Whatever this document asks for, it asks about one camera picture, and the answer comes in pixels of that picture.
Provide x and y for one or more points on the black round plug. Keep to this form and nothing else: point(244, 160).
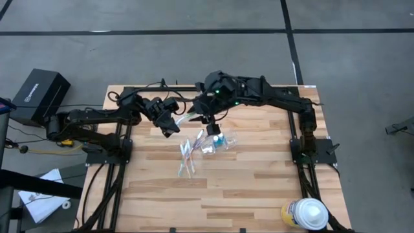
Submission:
point(23, 149)

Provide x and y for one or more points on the black table clamp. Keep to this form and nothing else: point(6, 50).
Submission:
point(162, 83)

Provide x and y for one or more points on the yellow plug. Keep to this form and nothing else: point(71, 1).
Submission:
point(67, 142)

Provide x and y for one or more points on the black cardboard box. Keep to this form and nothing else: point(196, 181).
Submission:
point(39, 95)

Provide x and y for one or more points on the white tape roll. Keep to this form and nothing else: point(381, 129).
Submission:
point(63, 204)

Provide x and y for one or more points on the teal toothbrush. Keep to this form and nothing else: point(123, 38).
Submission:
point(181, 120)

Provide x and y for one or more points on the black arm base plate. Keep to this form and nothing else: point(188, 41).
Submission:
point(97, 158)
point(326, 158)

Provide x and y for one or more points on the black aluminium table frame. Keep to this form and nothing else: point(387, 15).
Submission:
point(142, 88)

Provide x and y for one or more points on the yellow wipes canister white lid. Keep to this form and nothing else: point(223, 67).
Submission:
point(309, 213)

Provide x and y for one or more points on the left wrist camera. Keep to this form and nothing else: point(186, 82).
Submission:
point(171, 104)

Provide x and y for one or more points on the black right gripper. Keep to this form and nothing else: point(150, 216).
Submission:
point(220, 92)

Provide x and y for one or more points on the black stand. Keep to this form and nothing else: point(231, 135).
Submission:
point(32, 186)

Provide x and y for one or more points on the blue mouthwash bottle white cap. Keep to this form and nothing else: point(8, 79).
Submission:
point(215, 139)
point(222, 140)

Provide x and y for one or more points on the orange yellow toothbrush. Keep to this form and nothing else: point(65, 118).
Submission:
point(188, 155)

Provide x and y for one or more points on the white paper sheet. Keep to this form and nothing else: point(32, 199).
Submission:
point(42, 204)

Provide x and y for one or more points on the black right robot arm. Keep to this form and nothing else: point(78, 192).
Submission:
point(284, 97)

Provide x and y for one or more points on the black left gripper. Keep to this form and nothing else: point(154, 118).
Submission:
point(156, 110)

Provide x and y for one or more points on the clear acrylic organizer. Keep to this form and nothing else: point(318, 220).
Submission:
point(230, 142)

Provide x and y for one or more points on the purple toothbrush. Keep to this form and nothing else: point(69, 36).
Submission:
point(200, 135)

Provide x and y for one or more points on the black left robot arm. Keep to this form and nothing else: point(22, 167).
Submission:
point(97, 116)

